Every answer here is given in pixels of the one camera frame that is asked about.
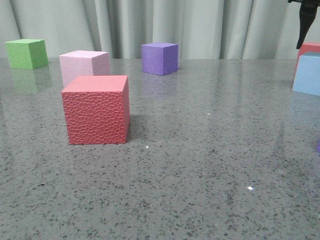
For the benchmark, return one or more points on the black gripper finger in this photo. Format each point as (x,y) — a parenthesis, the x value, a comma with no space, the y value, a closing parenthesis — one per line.
(307,14)

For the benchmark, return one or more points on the light blue foam block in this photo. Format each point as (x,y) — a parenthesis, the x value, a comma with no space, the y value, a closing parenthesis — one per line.
(307,76)

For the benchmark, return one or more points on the red foam block far right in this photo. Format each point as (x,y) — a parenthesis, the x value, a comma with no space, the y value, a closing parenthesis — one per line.
(308,47)

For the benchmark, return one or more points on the grey-green curtain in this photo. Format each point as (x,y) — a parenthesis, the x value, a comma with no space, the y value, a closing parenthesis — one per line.
(203,29)

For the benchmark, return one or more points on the light purple foam block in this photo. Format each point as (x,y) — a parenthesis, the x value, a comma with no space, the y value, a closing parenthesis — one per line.
(318,146)

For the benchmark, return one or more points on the dark purple foam block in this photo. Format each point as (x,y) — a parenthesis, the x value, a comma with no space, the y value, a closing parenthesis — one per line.
(160,58)

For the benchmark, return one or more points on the red textured foam block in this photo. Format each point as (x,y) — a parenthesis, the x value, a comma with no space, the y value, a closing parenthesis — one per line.
(97,109)

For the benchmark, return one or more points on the pink foam block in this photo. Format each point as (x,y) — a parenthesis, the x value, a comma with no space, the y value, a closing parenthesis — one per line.
(83,63)

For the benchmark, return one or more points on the green foam block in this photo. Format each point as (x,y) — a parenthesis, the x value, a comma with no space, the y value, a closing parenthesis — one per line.
(26,54)

